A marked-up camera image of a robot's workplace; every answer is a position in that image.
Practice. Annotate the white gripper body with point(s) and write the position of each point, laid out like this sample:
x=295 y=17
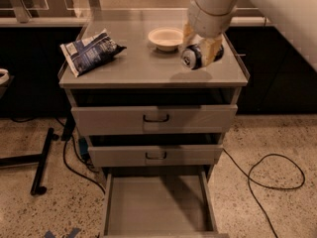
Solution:
x=207 y=23

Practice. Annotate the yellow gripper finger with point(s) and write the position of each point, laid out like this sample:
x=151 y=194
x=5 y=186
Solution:
x=188 y=35
x=209 y=48

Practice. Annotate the blue pepsi can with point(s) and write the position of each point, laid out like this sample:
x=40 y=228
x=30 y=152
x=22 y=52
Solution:
x=194 y=58

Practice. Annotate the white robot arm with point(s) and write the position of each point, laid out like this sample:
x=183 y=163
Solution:
x=296 y=20

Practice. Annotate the grey top drawer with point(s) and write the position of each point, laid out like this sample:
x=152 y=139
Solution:
x=136 y=120

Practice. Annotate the grey drawer cabinet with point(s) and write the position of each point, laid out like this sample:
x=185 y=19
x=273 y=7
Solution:
x=141 y=75

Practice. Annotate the grey middle drawer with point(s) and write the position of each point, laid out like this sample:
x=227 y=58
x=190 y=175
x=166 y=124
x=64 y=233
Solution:
x=138 y=156

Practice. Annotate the grey open bottom drawer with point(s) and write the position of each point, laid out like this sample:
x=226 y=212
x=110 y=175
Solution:
x=160 y=206

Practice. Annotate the white paper bowl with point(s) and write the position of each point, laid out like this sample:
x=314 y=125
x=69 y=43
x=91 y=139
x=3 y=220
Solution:
x=166 y=39

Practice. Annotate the blue white chip bag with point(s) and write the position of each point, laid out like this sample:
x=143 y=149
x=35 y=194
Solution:
x=89 y=53

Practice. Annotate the white object at left edge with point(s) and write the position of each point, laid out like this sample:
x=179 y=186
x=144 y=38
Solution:
x=4 y=77

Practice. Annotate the black metal floor stand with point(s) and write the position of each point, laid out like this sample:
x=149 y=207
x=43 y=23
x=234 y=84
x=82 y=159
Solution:
x=36 y=159

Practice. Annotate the blue tape cross on floor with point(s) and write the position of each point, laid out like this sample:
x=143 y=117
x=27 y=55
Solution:
x=71 y=233

